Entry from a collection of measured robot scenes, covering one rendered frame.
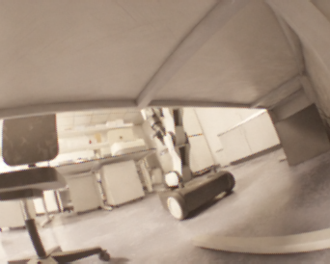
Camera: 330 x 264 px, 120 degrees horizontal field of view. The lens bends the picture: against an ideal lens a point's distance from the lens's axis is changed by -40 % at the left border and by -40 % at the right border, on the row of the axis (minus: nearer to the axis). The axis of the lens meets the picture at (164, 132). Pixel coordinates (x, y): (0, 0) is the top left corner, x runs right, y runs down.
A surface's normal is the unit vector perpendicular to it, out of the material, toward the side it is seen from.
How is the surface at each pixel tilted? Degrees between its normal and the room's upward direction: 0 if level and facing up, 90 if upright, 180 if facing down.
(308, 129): 90
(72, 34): 180
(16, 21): 180
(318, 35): 90
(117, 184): 90
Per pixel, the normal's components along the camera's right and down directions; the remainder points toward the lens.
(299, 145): -0.79, 0.11
